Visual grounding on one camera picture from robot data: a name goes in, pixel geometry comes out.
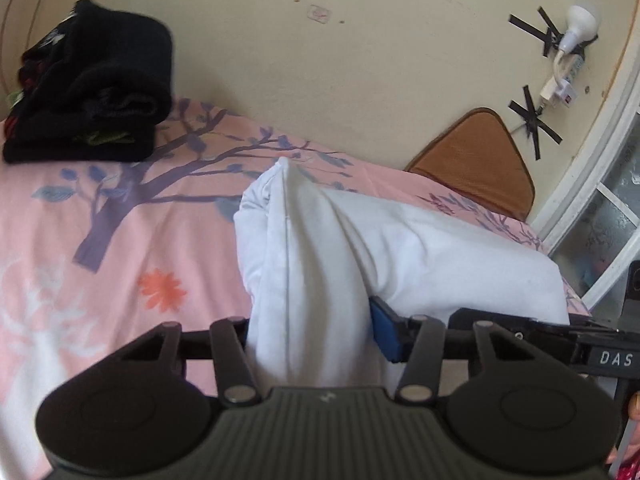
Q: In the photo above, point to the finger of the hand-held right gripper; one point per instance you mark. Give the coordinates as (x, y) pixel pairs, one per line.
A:
(530, 335)

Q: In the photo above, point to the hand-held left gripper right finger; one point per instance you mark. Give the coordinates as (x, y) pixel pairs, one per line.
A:
(384, 330)

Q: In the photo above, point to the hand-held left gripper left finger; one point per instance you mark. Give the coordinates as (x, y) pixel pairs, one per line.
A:
(227, 355)

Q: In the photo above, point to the white t-shirt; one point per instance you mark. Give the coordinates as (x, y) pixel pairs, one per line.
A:
(400, 250)

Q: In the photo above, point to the person's right hand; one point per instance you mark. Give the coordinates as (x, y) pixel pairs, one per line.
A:
(635, 407)

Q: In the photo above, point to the pink floral bed sheet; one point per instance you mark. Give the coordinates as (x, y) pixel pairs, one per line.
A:
(150, 240)

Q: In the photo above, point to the brown cushion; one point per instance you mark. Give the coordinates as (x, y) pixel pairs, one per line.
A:
(475, 165)

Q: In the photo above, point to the white plug adapter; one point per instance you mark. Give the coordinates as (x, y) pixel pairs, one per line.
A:
(559, 92)

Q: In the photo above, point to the black knit sweater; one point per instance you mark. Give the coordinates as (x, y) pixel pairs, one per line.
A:
(115, 60)

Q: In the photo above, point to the white lamp bulb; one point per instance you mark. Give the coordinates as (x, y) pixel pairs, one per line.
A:
(580, 22)

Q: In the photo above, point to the white window frame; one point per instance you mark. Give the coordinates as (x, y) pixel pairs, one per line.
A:
(595, 160)

